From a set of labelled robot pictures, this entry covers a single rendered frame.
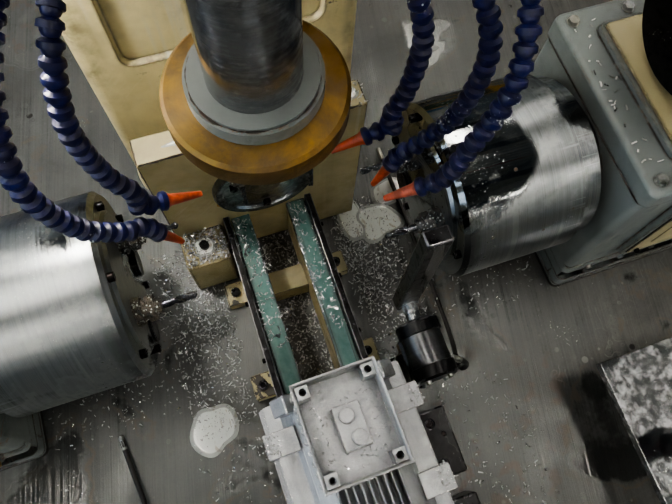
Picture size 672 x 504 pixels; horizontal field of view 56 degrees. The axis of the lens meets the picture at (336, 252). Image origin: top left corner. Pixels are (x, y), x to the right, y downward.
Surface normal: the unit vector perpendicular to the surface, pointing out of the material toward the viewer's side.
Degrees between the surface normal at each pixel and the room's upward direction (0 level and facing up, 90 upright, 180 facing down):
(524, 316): 0
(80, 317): 32
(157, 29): 90
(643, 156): 0
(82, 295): 21
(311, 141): 0
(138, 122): 90
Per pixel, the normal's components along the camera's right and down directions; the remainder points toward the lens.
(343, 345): 0.04, -0.33
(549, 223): 0.30, 0.63
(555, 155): 0.14, 0.00
